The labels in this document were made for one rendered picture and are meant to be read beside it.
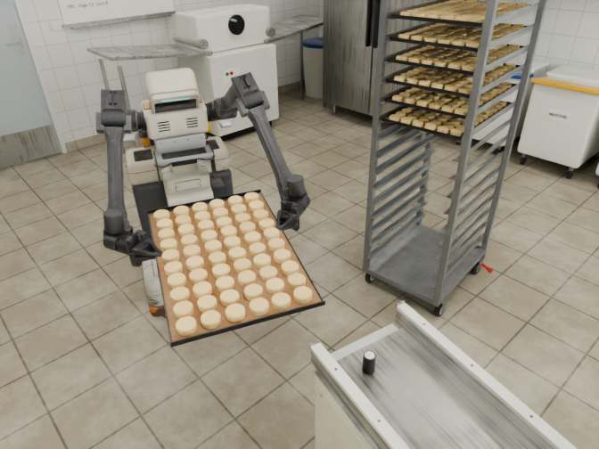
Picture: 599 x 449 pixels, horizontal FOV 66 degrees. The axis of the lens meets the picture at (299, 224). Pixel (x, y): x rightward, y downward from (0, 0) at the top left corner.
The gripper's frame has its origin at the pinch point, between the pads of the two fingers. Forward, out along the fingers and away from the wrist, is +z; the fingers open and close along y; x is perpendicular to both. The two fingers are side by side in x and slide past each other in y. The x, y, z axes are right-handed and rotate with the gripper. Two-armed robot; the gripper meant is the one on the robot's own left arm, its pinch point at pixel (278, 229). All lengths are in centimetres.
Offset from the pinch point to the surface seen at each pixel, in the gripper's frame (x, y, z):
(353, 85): 91, 71, -356
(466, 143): -47, -2, -84
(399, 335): -45.0, 14.3, 15.6
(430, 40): -24, -39, -97
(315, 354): -27.8, 8.1, 35.8
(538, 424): -79, 7, 35
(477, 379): -66, 9, 27
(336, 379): -35, 8, 41
